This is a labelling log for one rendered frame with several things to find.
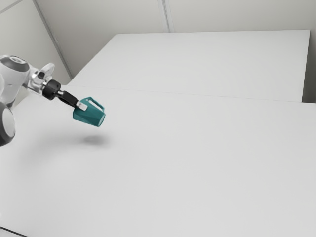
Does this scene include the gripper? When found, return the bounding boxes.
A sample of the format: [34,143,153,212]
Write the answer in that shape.
[41,79,88,111]

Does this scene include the teal faceted mug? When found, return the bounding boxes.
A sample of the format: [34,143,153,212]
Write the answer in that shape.
[72,97,107,128]

